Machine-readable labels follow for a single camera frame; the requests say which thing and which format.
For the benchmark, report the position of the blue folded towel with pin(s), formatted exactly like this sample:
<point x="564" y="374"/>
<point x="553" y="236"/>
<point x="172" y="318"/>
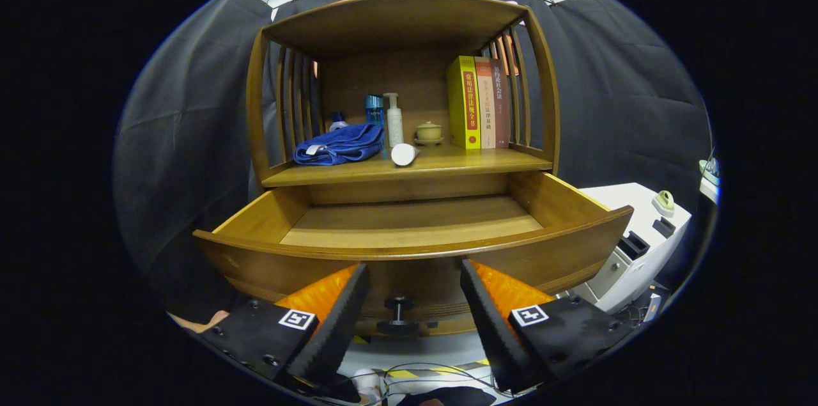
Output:
<point x="342" y="145"/>

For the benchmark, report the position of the blue transparent bottle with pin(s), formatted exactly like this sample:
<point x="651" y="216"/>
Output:
<point x="374" y="110"/>

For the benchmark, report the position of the black drawer knob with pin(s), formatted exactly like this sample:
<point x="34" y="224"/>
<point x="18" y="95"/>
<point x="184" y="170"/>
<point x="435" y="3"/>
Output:
<point x="397" y="328"/>

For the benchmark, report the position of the wooden countertop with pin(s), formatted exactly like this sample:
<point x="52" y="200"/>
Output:
<point x="460" y="160"/>

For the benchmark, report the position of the white pump bottle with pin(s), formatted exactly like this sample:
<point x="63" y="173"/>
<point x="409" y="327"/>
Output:
<point x="394" y="124"/>

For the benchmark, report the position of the white side shelf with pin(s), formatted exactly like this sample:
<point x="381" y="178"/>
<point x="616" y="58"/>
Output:
<point x="709" y="179"/>

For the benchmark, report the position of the white green-capped cleanser tube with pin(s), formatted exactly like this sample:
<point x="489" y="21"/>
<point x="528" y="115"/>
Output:
<point x="404" y="155"/>

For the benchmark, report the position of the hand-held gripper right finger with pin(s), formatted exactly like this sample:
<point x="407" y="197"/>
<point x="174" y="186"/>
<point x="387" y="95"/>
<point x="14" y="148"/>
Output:
<point x="495" y="329"/>

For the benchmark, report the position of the orange and white book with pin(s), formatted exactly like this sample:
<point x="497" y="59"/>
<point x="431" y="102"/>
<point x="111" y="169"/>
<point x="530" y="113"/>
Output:
<point x="486" y="105"/>

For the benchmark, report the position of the wooden drawer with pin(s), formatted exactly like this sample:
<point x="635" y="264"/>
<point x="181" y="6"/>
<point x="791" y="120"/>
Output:
<point x="415" y="220"/>

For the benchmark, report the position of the brown book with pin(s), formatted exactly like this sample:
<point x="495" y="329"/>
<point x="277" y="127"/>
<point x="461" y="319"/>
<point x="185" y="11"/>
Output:
<point x="501" y="105"/>

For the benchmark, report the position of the wooden cabinet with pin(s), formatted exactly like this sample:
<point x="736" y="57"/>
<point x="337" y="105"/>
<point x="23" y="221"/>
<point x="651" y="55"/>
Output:
<point x="396" y="80"/>

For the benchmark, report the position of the small green and white object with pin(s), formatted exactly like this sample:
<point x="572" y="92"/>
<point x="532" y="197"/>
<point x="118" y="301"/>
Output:
<point x="663" y="203"/>

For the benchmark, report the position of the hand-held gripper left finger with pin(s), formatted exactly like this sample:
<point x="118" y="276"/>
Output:
<point x="335" y="323"/>

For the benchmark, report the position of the thick yellow book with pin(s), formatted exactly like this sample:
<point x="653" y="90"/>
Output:
<point x="460" y="105"/>

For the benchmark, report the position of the yellow lidded teacup with saucer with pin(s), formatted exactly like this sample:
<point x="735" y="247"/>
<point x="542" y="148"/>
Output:
<point x="429" y="132"/>

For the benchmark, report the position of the white machine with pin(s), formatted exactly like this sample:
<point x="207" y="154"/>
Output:
<point x="613" y="201"/>

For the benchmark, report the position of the small white blue-capped bottle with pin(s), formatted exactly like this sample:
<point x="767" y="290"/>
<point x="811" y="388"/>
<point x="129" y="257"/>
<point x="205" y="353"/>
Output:
<point x="339" y="123"/>

